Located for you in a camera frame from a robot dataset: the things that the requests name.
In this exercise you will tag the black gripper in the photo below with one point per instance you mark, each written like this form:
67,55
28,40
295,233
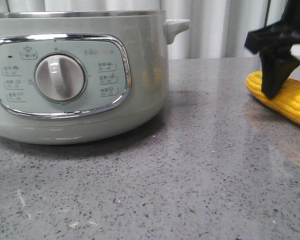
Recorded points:
277,64

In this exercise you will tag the yellow corn cob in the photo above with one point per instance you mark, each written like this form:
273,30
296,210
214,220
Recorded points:
286,102

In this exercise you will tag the pale green electric pot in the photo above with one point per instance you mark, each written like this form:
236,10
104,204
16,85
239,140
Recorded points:
69,77

